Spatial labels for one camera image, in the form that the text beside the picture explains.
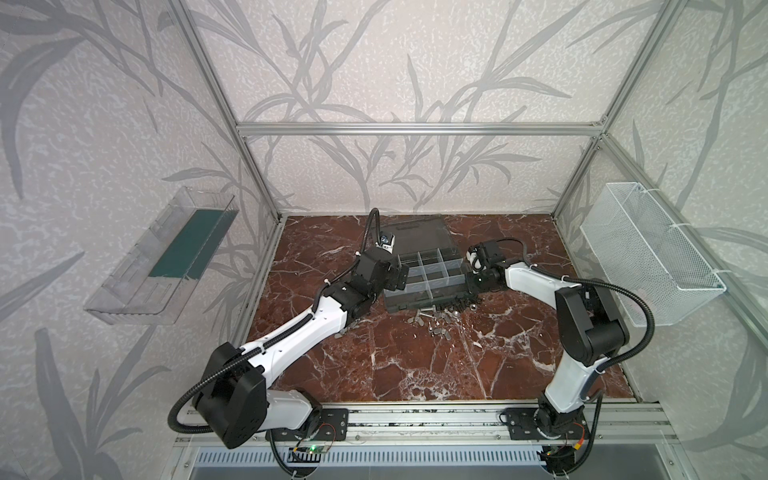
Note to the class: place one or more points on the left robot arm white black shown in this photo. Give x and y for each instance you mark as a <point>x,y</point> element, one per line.
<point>234,398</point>

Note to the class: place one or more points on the white wire mesh basket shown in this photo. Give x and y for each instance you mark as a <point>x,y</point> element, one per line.
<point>640,247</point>

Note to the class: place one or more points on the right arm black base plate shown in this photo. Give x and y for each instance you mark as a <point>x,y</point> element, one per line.
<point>529,423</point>

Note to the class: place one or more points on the grey compartment organizer box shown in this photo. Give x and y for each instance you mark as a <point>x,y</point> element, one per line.
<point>437,268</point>

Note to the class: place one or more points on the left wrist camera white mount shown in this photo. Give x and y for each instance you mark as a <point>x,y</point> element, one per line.
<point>386,241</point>

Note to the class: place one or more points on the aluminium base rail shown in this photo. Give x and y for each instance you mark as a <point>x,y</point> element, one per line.
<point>477,423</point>

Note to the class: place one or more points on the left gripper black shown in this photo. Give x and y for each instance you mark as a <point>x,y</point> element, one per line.
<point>393,276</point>

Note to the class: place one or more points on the clear plastic wall bin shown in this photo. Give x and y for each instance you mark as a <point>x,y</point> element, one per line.
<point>152,284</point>

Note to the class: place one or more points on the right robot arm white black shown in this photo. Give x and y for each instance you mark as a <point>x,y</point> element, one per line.
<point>591,328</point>

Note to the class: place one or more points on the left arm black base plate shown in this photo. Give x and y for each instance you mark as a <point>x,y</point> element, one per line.
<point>329,424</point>

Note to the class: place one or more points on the aluminium frame back crossbar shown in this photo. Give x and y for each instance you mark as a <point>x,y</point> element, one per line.
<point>248,129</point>

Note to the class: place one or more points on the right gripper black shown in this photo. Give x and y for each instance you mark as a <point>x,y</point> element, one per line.
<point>471,279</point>

